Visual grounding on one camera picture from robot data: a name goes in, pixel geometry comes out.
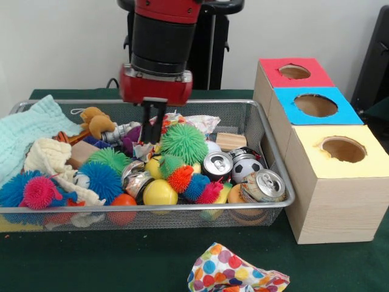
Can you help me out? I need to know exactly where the shallow clear mesh bin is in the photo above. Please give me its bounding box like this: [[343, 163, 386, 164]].
[[0, 99, 297, 233]]

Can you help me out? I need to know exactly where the black panel stand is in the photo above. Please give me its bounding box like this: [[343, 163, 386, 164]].
[[351, 5, 389, 116]]

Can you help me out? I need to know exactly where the black and white soccer ball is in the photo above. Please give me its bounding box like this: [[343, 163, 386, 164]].
[[232, 157, 265, 183]]

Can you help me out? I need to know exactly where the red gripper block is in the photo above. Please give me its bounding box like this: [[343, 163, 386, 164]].
[[119, 63, 193, 147]]

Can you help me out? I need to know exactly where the plain yellow ball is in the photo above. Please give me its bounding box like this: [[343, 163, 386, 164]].
[[143, 179, 179, 214]]

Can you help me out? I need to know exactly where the green spiky rubber ball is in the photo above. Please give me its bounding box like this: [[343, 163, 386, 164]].
[[87, 148, 131, 177], [160, 123, 209, 165]]

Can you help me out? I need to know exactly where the tan plush animal toy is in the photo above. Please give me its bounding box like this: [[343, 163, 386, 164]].
[[72, 107, 117, 139]]

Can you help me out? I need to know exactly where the colourful patterned cloth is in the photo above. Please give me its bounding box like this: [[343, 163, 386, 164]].
[[187, 243, 291, 292]]

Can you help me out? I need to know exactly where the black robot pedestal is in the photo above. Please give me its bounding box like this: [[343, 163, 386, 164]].
[[117, 0, 245, 91]]

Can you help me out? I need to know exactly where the wooden box with three holes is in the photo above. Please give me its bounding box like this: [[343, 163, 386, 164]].
[[253, 58, 389, 245]]

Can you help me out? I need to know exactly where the blue spiky rubber ball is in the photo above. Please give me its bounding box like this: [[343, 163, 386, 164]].
[[78, 161, 123, 206], [0, 170, 43, 210]]

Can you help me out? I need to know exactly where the cream knitted cloth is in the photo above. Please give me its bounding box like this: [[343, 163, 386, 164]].
[[23, 138, 107, 206]]

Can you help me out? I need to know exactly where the small open silver can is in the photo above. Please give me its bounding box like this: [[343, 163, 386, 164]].
[[204, 151, 233, 181]]

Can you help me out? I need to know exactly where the flat wooden block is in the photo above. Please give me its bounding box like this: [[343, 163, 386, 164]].
[[215, 131, 248, 151]]

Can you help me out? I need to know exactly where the wooden cube block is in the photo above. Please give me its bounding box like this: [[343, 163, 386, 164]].
[[68, 141, 99, 170]]

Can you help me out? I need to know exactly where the black cable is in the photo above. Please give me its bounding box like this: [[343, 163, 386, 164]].
[[106, 77, 129, 90]]

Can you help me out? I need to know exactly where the silver grey plastic toy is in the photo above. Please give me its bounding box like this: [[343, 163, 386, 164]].
[[100, 122, 142, 145]]

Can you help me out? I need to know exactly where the dark green table cloth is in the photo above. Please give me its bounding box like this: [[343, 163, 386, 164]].
[[0, 88, 389, 292], [363, 96, 389, 120]]

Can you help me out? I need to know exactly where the small red ball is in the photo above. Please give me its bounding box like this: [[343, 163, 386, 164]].
[[109, 193, 138, 226]]

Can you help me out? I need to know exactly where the mint green knitted cloth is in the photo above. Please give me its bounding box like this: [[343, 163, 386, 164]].
[[0, 94, 83, 183]]

